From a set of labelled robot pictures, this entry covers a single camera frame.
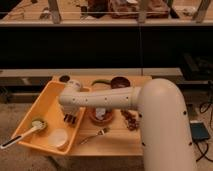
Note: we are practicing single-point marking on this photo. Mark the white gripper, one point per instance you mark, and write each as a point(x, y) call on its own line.
point(70, 110)

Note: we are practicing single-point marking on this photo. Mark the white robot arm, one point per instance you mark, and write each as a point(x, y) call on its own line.
point(164, 123)

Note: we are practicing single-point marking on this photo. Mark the yellow plastic tray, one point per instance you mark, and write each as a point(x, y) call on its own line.
point(47, 108)

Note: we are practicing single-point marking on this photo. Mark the brown clay bowl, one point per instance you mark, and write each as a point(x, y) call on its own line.
point(107, 119)

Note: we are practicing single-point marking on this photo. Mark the white round cup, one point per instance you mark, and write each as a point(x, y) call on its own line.
point(58, 138)

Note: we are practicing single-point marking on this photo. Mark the white crumpled paper in bowl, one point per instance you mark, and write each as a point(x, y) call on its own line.
point(100, 113)

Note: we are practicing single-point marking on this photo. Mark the small green bowl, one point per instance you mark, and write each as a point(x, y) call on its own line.
point(39, 125)

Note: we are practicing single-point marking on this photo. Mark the metal fork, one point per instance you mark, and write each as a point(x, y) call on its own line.
point(99, 133)

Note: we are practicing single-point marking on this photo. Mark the small dark round cap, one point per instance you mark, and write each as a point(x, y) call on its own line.
point(64, 78)

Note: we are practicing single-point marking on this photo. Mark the green curved vegetable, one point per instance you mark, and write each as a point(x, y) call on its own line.
point(102, 81)

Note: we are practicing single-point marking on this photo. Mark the dark brown round lid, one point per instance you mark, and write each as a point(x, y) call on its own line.
point(119, 82)

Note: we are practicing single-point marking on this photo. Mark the brown crumbs pile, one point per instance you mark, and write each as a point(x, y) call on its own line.
point(130, 120)

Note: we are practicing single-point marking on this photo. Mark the black foot pedal box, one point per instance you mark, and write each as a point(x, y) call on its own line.
point(199, 132)

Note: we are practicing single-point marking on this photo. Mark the white spoon black handle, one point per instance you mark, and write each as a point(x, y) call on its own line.
point(16, 139)

